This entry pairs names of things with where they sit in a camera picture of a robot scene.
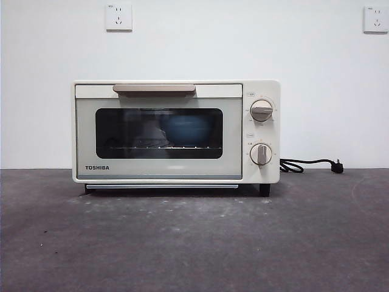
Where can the blue ribbed bowl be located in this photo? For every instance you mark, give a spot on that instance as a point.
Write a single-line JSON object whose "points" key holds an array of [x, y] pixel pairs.
{"points": [[183, 130]]}

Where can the oven crumb tray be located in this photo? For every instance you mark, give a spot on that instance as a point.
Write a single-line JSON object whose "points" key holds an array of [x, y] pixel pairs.
{"points": [[136, 186]]}

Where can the oven temperature knob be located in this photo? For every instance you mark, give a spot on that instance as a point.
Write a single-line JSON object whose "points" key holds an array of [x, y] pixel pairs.
{"points": [[261, 111]]}

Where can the white wall socket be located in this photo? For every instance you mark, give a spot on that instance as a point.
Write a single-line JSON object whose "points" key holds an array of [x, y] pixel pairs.
{"points": [[119, 17], [376, 19]]}

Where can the cream Toshiba toaster oven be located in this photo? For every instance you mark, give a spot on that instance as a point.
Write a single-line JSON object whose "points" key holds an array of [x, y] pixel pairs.
{"points": [[264, 88]]}

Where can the oven timer knob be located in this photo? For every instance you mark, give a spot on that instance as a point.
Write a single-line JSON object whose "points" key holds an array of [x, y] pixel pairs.
{"points": [[260, 154]]}

